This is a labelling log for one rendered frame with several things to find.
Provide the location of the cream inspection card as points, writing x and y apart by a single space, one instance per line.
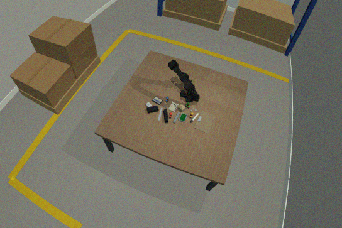
173 106

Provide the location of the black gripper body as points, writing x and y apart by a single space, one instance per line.
182 94

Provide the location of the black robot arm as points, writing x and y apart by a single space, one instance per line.
173 65

